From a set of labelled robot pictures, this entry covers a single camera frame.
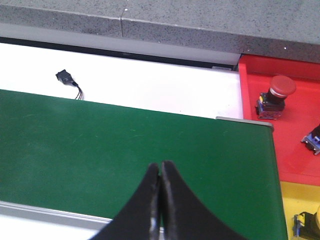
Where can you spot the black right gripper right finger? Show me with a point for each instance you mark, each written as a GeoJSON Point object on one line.
{"type": "Point", "coordinates": [185, 217]}

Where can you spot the green conveyor belt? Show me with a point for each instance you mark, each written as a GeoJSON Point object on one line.
{"type": "Point", "coordinates": [88, 158]}

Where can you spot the grey stone counter ledge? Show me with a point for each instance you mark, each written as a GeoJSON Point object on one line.
{"type": "Point", "coordinates": [288, 29]}

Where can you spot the yellow plastic tray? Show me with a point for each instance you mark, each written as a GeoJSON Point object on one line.
{"type": "Point", "coordinates": [298, 198]}

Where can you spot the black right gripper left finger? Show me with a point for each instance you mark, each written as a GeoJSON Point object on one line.
{"type": "Point", "coordinates": [139, 219]}

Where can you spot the black connector with wires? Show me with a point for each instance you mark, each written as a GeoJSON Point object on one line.
{"type": "Point", "coordinates": [67, 79]}

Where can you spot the red mushroom push button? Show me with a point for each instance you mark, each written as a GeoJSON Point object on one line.
{"type": "Point", "coordinates": [312, 140]}

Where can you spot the red plastic tray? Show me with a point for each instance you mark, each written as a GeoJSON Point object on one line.
{"type": "Point", "coordinates": [296, 163]}

